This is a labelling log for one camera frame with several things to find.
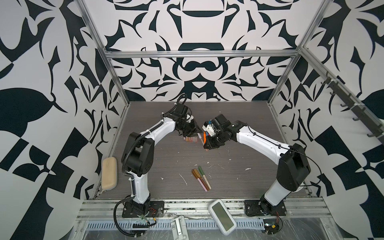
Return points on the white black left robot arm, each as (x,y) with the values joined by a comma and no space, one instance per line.
(138,156)

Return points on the small circuit board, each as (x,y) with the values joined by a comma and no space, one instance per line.
(271,227)

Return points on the aluminium corner post back right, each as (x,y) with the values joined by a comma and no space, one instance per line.
(319,15)

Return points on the aluminium corner post back left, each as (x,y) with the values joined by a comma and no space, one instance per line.
(86,16)

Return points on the gold cap brown marker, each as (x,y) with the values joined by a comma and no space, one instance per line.
(201,178)

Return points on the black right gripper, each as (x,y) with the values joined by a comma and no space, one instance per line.
(211,145)

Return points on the beige sponge block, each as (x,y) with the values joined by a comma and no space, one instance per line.
(109,178)

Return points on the aluminium horizontal back bar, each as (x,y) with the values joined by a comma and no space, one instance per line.
(200,54)

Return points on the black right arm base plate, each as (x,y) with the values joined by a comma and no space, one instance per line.
(262,207)

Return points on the white tablet device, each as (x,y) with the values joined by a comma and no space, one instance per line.
(222,217)

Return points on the grey hook rack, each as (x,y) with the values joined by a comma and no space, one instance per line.
(350,102)

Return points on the aluminium corner post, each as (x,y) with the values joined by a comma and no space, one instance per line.
(86,16)
(319,15)

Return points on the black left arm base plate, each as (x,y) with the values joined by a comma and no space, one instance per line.
(148,209)

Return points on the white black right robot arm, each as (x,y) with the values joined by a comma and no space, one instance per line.
(292,162)

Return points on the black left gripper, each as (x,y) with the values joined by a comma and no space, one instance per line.
(194,130)

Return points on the white bracket front rail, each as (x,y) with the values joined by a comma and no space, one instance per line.
(179,228)

